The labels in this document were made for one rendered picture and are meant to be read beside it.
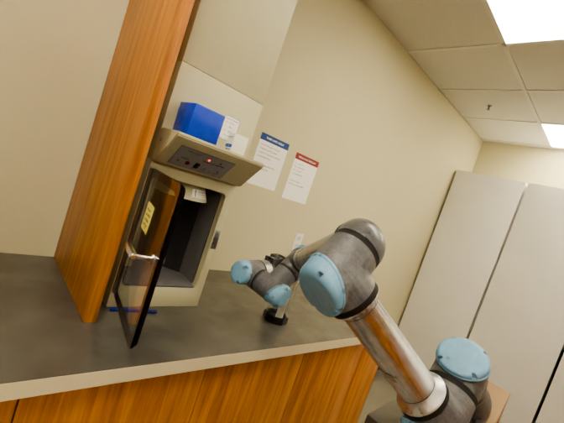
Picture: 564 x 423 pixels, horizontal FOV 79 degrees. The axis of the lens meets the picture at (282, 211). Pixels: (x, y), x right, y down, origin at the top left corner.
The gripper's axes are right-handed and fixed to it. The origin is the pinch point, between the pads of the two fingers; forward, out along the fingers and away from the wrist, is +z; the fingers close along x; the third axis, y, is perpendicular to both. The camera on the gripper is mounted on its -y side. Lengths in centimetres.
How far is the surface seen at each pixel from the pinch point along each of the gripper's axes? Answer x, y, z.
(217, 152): 14, 35, -46
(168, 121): 27, 39, -55
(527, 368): -117, -43, 227
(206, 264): 19.8, -3.8, -27.4
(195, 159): 18, 31, -49
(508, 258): -79, 36, 237
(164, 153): 22, 30, -57
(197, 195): 24.5, 19.6, -37.1
